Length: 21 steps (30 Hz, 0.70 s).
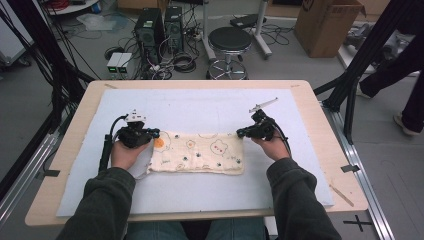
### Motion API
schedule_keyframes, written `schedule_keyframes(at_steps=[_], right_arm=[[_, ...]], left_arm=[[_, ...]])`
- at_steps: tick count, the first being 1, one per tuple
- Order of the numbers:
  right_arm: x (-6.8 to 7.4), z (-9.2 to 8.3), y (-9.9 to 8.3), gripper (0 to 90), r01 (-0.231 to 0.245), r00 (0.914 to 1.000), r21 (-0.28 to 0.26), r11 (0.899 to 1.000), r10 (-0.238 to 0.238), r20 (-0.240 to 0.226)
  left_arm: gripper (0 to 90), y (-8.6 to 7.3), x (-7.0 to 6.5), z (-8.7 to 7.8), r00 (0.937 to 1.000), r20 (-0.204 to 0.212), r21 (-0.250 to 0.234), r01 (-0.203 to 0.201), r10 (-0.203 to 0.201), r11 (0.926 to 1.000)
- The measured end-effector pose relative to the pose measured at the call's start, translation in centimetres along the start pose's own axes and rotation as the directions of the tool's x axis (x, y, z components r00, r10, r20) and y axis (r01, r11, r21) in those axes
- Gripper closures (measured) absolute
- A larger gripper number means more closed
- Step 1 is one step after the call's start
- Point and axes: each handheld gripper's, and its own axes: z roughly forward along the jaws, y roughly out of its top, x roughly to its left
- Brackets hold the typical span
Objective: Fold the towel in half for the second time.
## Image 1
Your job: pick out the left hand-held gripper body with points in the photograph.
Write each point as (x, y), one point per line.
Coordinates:
(133, 136)

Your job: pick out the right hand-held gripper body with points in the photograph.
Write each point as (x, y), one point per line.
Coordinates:
(261, 128)

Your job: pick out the cream printed cloth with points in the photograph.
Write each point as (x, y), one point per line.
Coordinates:
(200, 153)

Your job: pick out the person's left hand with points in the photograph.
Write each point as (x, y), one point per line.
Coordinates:
(126, 156)

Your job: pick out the person's right hand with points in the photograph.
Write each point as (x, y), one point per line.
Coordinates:
(275, 148)

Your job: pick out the white foam mat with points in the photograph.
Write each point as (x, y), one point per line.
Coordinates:
(200, 106)

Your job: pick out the white power supply box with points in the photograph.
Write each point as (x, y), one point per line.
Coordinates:
(112, 63)
(125, 64)

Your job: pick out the black tape piece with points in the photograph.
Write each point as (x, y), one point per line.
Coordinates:
(51, 173)
(350, 168)

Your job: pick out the black round stool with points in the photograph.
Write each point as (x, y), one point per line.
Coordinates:
(230, 38)

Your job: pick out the white stand leg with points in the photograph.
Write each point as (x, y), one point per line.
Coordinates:
(261, 33)
(206, 33)

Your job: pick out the person's legs in jeans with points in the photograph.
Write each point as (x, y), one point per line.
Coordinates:
(153, 231)

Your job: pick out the large black computer tower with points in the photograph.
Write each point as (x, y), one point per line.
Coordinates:
(148, 30)

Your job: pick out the thin wooden stick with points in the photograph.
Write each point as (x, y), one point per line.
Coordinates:
(341, 195)

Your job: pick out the slim black computer tower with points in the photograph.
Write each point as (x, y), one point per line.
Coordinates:
(174, 28)

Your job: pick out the flat black device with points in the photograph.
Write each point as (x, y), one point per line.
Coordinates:
(245, 20)

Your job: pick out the white floor board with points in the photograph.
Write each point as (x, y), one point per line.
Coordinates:
(345, 55)

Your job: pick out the cardboard box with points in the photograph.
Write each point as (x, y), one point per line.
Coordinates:
(325, 28)

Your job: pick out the clear plastic sheet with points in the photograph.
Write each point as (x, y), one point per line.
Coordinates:
(98, 22)

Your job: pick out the grey robot parts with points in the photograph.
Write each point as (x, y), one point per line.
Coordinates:
(355, 36)

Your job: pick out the white round table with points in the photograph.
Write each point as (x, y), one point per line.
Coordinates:
(80, 6)

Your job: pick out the silver aluminium rail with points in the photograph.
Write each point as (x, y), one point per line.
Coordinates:
(360, 173)
(30, 170)

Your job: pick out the black metal frame strut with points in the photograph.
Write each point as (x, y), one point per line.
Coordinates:
(366, 50)

